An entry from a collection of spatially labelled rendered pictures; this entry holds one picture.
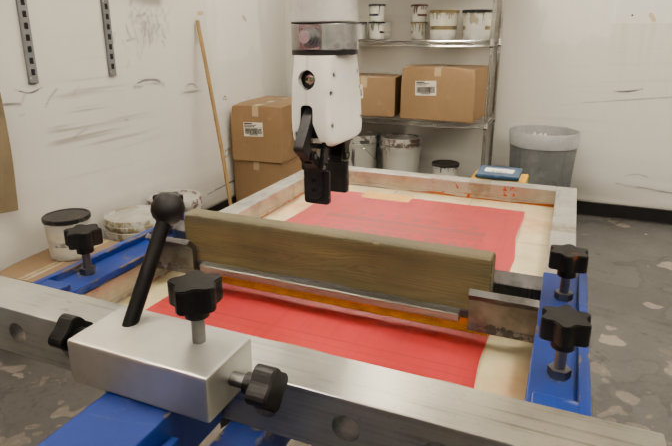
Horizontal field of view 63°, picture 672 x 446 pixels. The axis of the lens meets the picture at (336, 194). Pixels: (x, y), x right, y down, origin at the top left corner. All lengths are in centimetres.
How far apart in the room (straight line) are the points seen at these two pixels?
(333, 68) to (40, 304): 38
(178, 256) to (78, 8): 241
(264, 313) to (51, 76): 238
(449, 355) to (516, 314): 9
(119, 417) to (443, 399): 23
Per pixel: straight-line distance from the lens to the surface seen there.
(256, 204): 103
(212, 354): 41
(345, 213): 107
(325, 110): 59
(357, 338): 66
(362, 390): 43
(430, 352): 64
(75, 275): 77
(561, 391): 53
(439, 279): 64
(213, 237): 75
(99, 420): 43
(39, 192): 295
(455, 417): 41
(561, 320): 51
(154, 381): 42
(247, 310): 72
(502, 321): 63
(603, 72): 427
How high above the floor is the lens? 129
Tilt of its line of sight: 16 degrees down
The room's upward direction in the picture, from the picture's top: straight up
